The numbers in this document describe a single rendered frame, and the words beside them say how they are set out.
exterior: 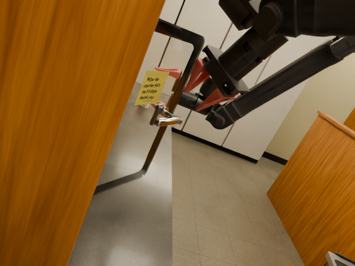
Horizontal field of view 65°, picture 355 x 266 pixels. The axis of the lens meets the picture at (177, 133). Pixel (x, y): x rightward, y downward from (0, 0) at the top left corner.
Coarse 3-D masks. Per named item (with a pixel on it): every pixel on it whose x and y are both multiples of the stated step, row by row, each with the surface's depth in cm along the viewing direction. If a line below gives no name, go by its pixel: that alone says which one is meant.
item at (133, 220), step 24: (168, 144) 115; (168, 168) 97; (120, 192) 75; (144, 192) 79; (168, 192) 84; (96, 216) 64; (120, 216) 67; (144, 216) 70; (168, 216) 74; (96, 240) 58; (120, 240) 61; (144, 240) 63; (168, 240) 67; (72, 264) 51; (96, 264) 53; (120, 264) 55; (144, 264) 58; (168, 264) 60
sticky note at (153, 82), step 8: (152, 72) 54; (160, 72) 56; (168, 72) 59; (144, 80) 54; (152, 80) 56; (160, 80) 58; (144, 88) 55; (152, 88) 57; (160, 88) 60; (144, 96) 57; (152, 96) 59; (136, 104) 56
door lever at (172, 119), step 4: (164, 108) 65; (168, 108) 66; (164, 112) 66; (168, 112) 65; (168, 116) 65; (172, 116) 65; (176, 116) 64; (156, 120) 58; (160, 120) 57; (164, 120) 59; (168, 120) 60; (172, 120) 61; (176, 120) 63; (180, 120) 64; (156, 124) 58; (160, 124) 58; (164, 124) 59; (168, 124) 60; (172, 124) 62; (176, 124) 64; (180, 124) 64
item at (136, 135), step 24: (168, 24) 50; (168, 48) 54; (192, 48) 61; (144, 72) 53; (168, 96) 64; (144, 120) 62; (120, 144) 59; (144, 144) 67; (120, 168) 65; (144, 168) 75; (96, 192) 62
